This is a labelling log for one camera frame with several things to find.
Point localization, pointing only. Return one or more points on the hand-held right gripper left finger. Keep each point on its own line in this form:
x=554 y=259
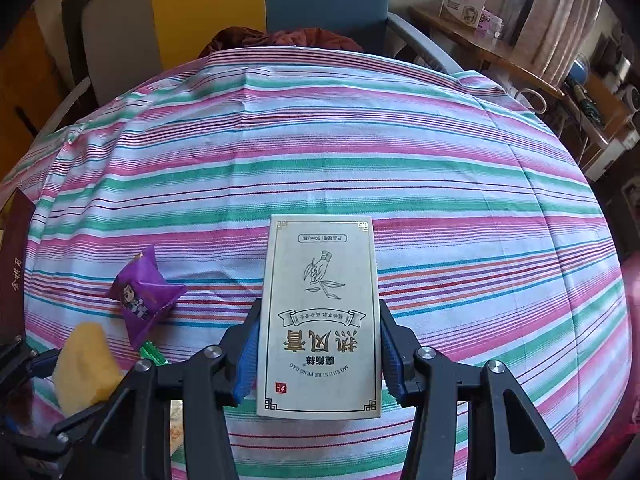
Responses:
x=246 y=360

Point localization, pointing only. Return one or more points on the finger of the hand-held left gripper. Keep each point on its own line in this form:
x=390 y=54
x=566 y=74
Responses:
x=75 y=422
x=35 y=362

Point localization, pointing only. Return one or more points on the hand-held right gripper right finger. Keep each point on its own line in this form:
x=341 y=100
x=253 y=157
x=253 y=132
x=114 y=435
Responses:
x=392 y=365

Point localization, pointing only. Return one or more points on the large yellow sponge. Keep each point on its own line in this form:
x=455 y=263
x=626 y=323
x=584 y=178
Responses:
x=82 y=365

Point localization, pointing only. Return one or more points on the dark red storage box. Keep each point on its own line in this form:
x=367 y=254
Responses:
x=15 y=280

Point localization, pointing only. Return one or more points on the beige printed box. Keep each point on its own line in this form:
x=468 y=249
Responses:
x=320 y=285

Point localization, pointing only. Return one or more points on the green snack packet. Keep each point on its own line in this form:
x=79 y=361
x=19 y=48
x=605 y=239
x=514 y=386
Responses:
x=152 y=352

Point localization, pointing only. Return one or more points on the purple snack packet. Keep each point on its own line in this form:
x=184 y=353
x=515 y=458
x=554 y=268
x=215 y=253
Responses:
x=145 y=300

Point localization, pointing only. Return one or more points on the striped tablecloth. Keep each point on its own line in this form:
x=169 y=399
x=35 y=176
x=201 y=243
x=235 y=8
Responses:
x=400 y=185

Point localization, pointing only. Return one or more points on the cluttered wooden side desk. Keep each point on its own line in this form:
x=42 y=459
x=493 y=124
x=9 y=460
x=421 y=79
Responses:
x=605 y=135

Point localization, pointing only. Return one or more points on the dark red cloth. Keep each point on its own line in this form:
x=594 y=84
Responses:
x=300 y=39

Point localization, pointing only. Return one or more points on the black upright bar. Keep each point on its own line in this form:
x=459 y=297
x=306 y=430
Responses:
x=75 y=35

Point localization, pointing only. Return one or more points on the white panel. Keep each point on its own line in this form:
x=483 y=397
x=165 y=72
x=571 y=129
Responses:
x=120 y=35

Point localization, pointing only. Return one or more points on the yellow panel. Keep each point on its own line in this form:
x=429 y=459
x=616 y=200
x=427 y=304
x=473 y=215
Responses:
x=200 y=10

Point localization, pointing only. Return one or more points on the small purple white box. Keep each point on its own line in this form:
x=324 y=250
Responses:
x=489 y=24

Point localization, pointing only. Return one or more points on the blue chair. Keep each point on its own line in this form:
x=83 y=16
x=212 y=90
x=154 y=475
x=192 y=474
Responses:
x=325 y=0

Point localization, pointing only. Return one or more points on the patterned curtain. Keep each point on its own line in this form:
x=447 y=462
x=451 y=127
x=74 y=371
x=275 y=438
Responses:
x=550 y=10

